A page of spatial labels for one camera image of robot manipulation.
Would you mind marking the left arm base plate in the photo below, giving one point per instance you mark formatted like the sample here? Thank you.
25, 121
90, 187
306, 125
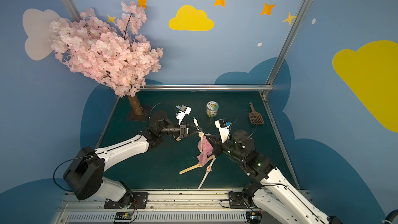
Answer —
136, 201

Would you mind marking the cream looped watch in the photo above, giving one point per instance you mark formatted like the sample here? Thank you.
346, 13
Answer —
177, 138

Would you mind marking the aluminium front rail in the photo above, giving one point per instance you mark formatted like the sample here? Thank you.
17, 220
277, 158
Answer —
183, 206

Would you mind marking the left circuit board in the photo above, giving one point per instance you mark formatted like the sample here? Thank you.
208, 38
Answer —
123, 217

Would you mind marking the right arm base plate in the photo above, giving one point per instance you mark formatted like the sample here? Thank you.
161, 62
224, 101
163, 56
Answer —
247, 199

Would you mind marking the pink cloth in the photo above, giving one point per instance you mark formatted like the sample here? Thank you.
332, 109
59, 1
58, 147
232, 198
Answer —
205, 148

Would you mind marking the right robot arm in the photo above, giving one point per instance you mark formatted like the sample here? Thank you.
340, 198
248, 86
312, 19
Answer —
270, 190

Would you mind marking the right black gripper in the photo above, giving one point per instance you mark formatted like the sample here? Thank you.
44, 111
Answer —
216, 144

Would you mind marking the gold strap watch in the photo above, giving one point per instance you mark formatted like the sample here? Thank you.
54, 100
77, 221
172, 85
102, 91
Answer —
198, 165

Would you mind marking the brown litter scoop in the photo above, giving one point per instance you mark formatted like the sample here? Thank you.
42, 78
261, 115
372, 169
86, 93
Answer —
254, 116

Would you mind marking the brown tree base plate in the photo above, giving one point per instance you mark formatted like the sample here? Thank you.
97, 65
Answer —
143, 117

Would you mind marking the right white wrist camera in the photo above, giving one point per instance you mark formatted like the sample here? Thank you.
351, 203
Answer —
224, 129

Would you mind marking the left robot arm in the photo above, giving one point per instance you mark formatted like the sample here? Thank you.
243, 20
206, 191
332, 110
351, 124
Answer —
85, 174

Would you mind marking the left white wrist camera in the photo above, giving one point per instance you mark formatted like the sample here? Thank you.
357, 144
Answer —
182, 111

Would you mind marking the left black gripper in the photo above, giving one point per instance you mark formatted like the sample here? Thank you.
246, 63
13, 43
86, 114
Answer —
182, 130

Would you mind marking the white strap watch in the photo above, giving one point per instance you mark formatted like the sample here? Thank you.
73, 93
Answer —
208, 170
200, 134

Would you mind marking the right circuit board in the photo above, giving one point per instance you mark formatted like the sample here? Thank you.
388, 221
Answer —
253, 217

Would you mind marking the back aluminium frame bar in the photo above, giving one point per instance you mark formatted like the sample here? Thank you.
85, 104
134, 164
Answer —
159, 87

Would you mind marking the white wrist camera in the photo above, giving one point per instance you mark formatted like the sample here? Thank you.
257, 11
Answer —
182, 111
224, 129

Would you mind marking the pink blossom tree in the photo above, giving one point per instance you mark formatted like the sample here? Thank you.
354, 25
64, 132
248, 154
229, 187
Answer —
116, 56

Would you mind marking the right aluminium frame post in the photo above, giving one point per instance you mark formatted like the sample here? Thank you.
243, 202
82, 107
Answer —
300, 16

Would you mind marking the circuit board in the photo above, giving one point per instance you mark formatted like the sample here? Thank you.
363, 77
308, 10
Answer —
123, 217
253, 217

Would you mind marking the jar with sunflower lid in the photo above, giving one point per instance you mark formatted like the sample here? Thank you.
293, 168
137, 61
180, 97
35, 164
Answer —
212, 109

